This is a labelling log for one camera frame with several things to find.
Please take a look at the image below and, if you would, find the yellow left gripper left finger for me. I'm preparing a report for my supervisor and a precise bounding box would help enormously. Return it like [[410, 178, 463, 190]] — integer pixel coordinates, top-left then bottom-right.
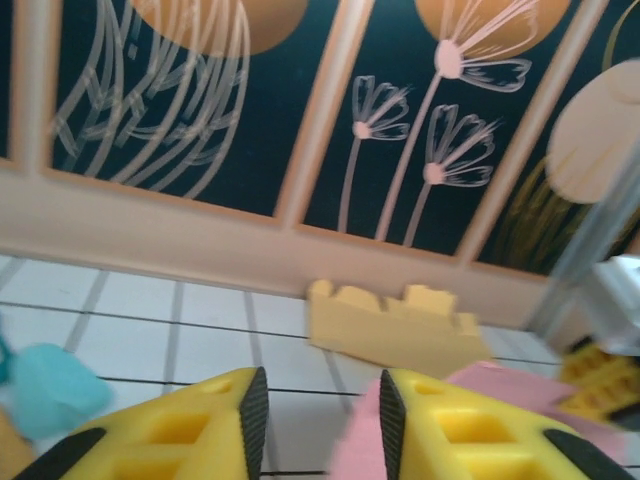
[[14, 366, 270, 480]]

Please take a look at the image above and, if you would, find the pink paper box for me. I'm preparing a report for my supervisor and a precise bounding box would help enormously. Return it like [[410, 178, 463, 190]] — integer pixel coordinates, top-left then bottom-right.
[[327, 362, 640, 480]]

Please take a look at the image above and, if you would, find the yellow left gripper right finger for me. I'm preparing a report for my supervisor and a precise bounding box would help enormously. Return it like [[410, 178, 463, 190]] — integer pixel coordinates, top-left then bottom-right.
[[378, 368, 636, 480]]

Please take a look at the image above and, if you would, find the light blue toy shovel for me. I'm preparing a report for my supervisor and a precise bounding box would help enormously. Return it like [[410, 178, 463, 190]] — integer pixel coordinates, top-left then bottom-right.
[[9, 342, 114, 441]]

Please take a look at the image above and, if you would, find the yellow paper box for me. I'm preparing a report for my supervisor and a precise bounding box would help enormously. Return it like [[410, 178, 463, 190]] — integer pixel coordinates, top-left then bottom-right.
[[305, 279, 494, 374]]

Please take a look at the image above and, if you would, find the aluminium frame post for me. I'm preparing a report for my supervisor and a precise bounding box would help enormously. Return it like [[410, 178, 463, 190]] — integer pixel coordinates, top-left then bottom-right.
[[529, 169, 640, 346]]

